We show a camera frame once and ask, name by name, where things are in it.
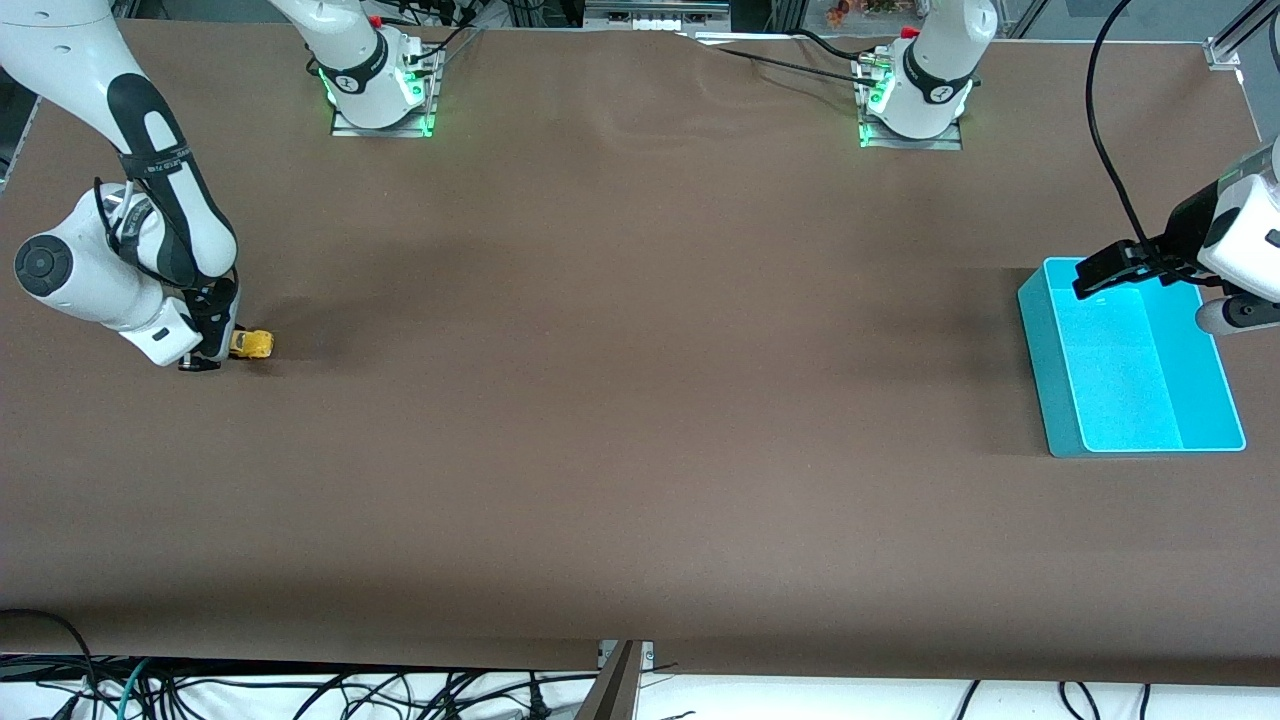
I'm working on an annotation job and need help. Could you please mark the turquoise plastic bin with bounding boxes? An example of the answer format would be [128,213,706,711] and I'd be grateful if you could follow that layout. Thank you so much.
[1017,256,1248,459]

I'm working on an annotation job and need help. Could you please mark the grey power strip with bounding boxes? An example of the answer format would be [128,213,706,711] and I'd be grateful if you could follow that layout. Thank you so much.
[585,0,732,31]

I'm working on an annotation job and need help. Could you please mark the aluminium frame corner bracket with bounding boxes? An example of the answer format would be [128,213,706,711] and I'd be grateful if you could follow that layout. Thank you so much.
[1205,0,1280,69]

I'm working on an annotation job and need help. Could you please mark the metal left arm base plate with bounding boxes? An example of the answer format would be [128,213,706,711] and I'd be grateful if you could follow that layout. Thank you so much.
[858,50,965,152]

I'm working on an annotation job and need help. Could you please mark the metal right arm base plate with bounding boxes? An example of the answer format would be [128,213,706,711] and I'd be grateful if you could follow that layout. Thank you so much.
[330,40,442,139]

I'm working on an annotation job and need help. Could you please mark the black looped floor cable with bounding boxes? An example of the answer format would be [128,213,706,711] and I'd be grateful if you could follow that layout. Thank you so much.
[0,608,101,701]

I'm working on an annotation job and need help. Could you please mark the teal floor cable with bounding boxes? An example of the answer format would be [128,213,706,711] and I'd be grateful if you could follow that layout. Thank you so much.
[115,655,153,720]

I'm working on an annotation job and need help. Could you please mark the short black table cable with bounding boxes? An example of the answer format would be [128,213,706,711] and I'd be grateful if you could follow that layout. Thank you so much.
[795,28,881,63]

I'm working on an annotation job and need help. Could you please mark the long black table cable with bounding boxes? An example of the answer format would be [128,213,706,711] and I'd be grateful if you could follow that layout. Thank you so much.
[680,30,886,91]

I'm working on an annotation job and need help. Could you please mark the metal table leg bracket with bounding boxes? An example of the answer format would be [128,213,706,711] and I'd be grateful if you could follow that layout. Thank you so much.
[598,640,656,720]

